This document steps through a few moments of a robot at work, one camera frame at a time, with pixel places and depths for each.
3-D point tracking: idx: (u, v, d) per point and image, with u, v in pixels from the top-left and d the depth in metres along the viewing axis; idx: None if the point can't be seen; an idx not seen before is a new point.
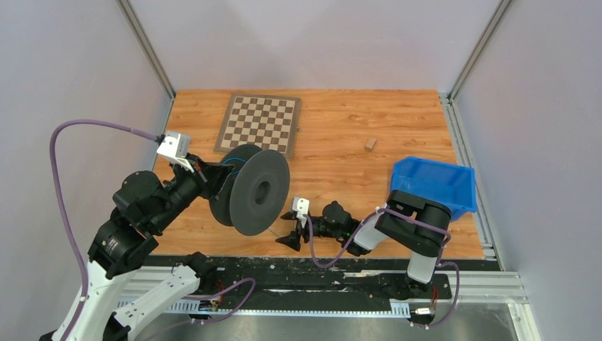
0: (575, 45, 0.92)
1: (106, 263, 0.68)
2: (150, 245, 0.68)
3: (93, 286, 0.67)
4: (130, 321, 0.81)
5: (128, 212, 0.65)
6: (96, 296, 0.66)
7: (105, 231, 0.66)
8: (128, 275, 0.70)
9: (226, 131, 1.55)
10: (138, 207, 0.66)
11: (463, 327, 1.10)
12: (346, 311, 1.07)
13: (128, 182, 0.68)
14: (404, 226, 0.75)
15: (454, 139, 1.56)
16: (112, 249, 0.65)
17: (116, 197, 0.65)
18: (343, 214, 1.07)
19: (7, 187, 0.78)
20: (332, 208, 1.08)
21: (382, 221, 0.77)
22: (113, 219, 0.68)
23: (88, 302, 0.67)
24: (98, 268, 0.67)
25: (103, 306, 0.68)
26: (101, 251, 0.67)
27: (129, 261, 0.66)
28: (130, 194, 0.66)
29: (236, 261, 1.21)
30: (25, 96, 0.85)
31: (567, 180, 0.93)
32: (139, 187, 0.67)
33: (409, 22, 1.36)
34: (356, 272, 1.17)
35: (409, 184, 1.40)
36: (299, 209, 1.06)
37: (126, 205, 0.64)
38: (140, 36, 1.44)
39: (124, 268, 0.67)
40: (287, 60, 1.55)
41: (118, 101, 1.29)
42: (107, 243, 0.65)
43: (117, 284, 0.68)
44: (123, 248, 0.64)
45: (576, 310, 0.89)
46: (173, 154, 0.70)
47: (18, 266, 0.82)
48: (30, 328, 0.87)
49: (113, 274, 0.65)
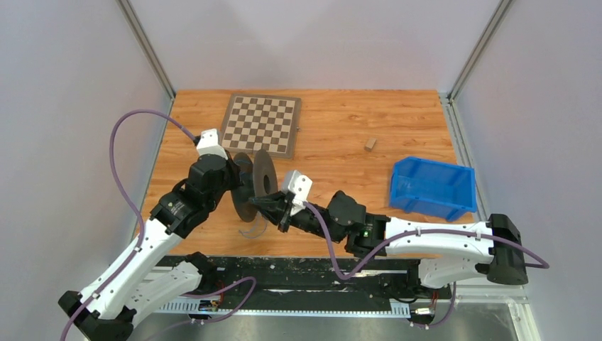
0: (575, 45, 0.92)
1: (163, 222, 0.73)
2: (203, 213, 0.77)
3: (148, 240, 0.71)
4: (137, 305, 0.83)
5: (200, 182, 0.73)
6: (149, 249, 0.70)
7: (172, 195, 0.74)
8: (177, 240, 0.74)
9: (227, 131, 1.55)
10: (209, 179, 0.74)
11: (463, 327, 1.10)
12: (346, 311, 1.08)
13: (201, 159, 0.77)
14: (518, 263, 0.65)
15: (454, 139, 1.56)
16: (176, 210, 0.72)
17: (192, 168, 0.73)
18: (358, 210, 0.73)
19: (8, 187, 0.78)
20: (343, 203, 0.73)
21: (503, 258, 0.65)
22: (174, 190, 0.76)
23: (138, 255, 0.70)
24: (156, 224, 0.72)
25: (148, 263, 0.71)
26: (163, 212, 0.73)
27: (187, 226, 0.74)
28: (205, 166, 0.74)
29: (236, 261, 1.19)
30: (27, 96, 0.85)
31: (568, 180, 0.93)
32: (211, 163, 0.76)
33: (409, 22, 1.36)
34: (356, 272, 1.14)
35: (409, 183, 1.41)
36: (297, 192, 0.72)
37: (201, 175, 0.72)
38: (140, 35, 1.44)
39: (179, 231, 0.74)
40: (287, 60, 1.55)
41: (118, 101, 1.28)
42: (173, 204, 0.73)
43: (170, 243, 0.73)
44: (184, 212, 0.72)
45: (576, 310, 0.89)
46: (214, 143, 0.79)
47: (19, 265, 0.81)
48: (32, 327, 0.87)
49: (172, 231, 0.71)
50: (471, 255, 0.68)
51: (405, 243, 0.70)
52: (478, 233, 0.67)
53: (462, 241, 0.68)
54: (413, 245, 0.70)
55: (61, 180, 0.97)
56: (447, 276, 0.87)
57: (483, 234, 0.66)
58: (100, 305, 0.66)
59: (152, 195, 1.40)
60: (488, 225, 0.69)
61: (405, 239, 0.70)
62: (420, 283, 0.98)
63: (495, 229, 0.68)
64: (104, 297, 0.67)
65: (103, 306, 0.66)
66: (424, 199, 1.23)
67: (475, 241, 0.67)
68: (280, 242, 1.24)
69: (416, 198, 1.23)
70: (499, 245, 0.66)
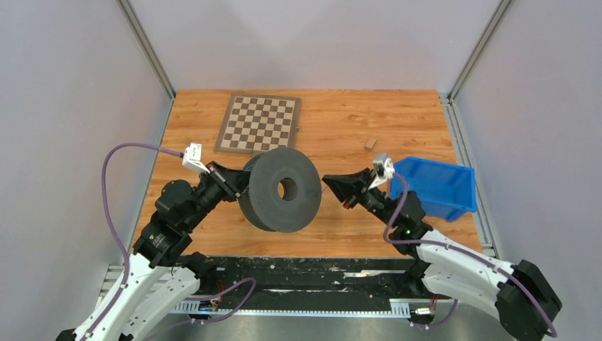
0: (575, 43, 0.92)
1: (148, 256, 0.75)
2: (186, 241, 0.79)
3: (133, 275, 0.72)
4: (133, 329, 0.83)
5: (168, 216, 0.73)
6: (135, 284, 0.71)
7: (152, 227, 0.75)
8: (163, 270, 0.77)
9: (226, 131, 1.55)
10: (178, 211, 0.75)
11: (463, 327, 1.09)
12: (345, 310, 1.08)
13: (165, 190, 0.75)
14: (527, 309, 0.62)
15: (454, 139, 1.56)
16: (158, 243, 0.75)
17: (157, 203, 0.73)
18: (419, 211, 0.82)
19: (8, 185, 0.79)
20: (411, 201, 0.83)
21: (505, 292, 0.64)
22: (152, 219, 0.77)
23: (125, 290, 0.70)
24: (140, 258, 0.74)
25: (135, 298, 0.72)
26: (145, 245, 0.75)
27: (171, 256, 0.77)
28: (170, 199, 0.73)
29: (236, 261, 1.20)
30: (27, 95, 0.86)
31: (568, 178, 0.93)
32: (176, 194, 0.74)
33: (409, 22, 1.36)
34: (356, 272, 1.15)
35: (409, 183, 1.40)
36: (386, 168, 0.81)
37: (167, 210, 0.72)
38: (140, 36, 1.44)
39: (165, 262, 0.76)
40: (287, 60, 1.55)
41: (118, 101, 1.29)
42: (154, 238, 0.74)
43: (154, 275, 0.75)
44: (165, 245, 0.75)
45: (577, 311, 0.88)
46: (186, 157, 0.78)
47: (19, 263, 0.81)
48: (34, 327, 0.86)
49: (156, 265, 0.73)
50: (484, 284, 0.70)
51: (433, 251, 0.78)
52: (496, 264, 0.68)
53: (479, 268, 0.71)
54: (438, 254, 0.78)
55: (62, 179, 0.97)
56: (457, 290, 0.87)
57: (500, 268, 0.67)
58: None
59: (152, 195, 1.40)
60: (512, 266, 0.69)
61: (433, 246, 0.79)
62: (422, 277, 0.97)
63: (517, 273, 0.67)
64: (96, 335, 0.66)
65: None
66: (424, 199, 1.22)
67: (492, 273, 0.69)
68: (280, 243, 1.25)
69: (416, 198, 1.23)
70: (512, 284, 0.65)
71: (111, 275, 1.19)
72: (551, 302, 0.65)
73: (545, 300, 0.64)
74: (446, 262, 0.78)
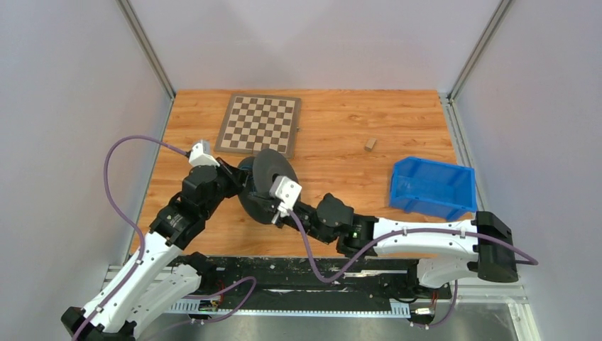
0: (575, 43, 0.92)
1: (164, 235, 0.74)
2: (200, 224, 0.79)
3: (148, 253, 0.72)
4: (136, 317, 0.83)
5: (193, 194, 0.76)
6: (150, 261, 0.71)
7: (169, 208, 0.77)
8: (176, 253, 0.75)
9: (227, 131, 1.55)
10: (202, 191, 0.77)
11: (463, 327, 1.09)
12: (346, 311, 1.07)
13: (194, 171, 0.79)
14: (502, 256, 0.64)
15: (454, 139, 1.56)
16: (175, 222, 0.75)
17: (185, 182, 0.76)
18: (343, 212, 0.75)
19: (8, 185, 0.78)
20: (329, 204, 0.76)
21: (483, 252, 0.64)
22: (170, 203, 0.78)
23: (139, 268, 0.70)
24: (155, 236, 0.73)
25: (148, 276, 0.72)
26: (162, 225, 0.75)
27: (186, 237, 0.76)
28: (198, 179, 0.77)
29: (236, 261, 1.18)
30: (26, 95, 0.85)
31: (568, 177, 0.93)
32: (204, 175, 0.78)
33: (409, 23, 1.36)
34: (356, 272, 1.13)
35: (409, 183, 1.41)
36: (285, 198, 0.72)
37: (194, 187, 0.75)
38: (140, 37, 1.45)
39: (179, 244, 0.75)
40: (288, 60, 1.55)
41: (118, 101, 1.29)
42: (172, 217, 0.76)
43: (170, 255, 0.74)
44: (183, 224, 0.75)
45: (578, 310, 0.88)
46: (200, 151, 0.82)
47: (18, 262, 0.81)
48: (33, 326, 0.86)
49: (173, 244, 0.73)
50: (461, 253, 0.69)
51: (392, 243, 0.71)
52: (462, 230, 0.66)
53: (447, 240, 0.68)
54: (400, 245, 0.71)
55: (62, 178, 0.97)
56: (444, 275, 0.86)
57: (467, 232, 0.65)
58: (104, 318, 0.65)
59: (152, 195, 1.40)
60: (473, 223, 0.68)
61: (391, 239, 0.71)
62: (419, 283, 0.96)
63: (480, 226, 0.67)
64: (106, 310, 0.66)
65: (107, 320, 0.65)
66: (424, 199, 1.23)
67: (461, 240, 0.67)
68: (279, 243, 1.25)
69: (416, 198, 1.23)
70: (483, 242, 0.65)
71: (110, 275, 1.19)
72: (507, 236, 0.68)
73: (505, 237, 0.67)
74: (408, 248, 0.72)
